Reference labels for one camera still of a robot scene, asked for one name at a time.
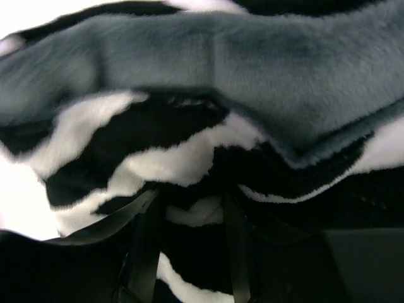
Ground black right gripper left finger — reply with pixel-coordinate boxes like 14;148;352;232
1;190;161;302

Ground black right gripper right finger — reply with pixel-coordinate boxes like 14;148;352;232
222;191;403;302

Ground zebra print blanket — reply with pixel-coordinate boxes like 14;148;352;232
1;1;403;302

